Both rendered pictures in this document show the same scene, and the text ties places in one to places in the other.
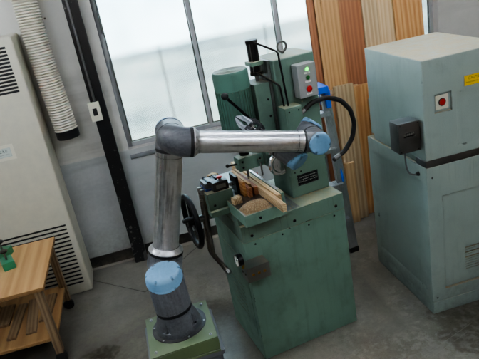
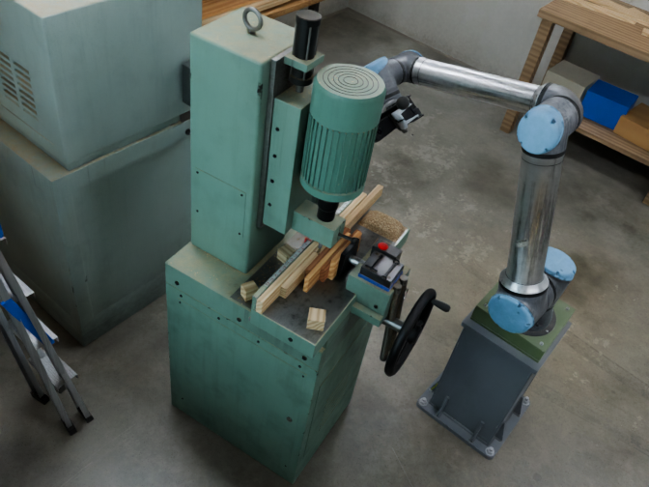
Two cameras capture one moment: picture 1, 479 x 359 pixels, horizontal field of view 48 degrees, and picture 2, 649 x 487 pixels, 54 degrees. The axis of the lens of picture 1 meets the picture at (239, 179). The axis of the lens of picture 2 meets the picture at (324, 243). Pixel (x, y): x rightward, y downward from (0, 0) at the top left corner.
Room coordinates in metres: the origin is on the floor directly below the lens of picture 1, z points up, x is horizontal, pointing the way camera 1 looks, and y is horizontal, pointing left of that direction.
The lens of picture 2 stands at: (3.61, 0.88, 2.25)
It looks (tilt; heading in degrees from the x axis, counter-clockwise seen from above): 43 degrees down; 222
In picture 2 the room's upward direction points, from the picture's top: 11 degrees clockwise
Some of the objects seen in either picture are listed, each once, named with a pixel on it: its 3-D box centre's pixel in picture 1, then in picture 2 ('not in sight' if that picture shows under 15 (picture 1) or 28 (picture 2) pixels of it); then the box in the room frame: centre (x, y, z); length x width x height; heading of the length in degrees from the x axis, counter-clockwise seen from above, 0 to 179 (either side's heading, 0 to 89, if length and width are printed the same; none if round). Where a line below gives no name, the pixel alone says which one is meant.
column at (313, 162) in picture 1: (292, 122); (243, 151); (2.69, -0.32, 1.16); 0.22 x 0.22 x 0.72; 18
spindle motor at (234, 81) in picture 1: (234, 101); (340, 134); (2.60, -0.05, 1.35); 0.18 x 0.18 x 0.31
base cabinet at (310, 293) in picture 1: (285, 267); (269, 349); (2.64, -0.16, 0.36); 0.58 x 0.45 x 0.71; 108
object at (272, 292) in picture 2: (254, 181); (316, 246); (2.58, -0.07, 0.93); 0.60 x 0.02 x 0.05; 18
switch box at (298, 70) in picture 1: (304, 79); not in sight; (2.56, -0.40, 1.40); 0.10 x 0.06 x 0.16; 108
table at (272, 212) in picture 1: (233, 198); (350, 278); (2.54, 0.05, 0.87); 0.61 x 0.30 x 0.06; 18
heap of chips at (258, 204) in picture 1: (254, 204); (383, 221); (2.32, -0.05, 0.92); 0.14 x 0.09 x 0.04; 108
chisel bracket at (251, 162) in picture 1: (249, 162); (318, 225); (2.60, -0.07, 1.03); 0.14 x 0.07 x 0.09; 108
